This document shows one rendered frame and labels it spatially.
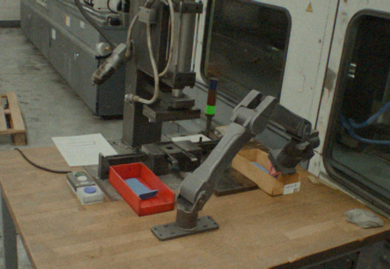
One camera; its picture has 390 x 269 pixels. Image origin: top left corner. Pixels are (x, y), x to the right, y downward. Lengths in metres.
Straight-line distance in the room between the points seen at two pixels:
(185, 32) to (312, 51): 0.64
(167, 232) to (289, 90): 1.02
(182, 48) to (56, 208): 0.66
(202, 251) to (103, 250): 0.27
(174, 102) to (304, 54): 0.69
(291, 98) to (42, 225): 1.23
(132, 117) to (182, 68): 0.37
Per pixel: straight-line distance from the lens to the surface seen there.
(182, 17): 1.62
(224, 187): 1.66
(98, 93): 4.87
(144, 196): 1.55
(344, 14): 1.86
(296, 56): 2.13
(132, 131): 1.93
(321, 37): 2.02
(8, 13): 10.81
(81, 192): 1.53
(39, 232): 1.39
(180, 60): 1.64
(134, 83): 1.88
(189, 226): 1.39
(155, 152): 1.71
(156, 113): 1.63
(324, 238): 1.51
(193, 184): 1.36
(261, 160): 1.89
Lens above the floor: 1.64
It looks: 20 degrees down
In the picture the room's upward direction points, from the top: 6 degrees clockwise
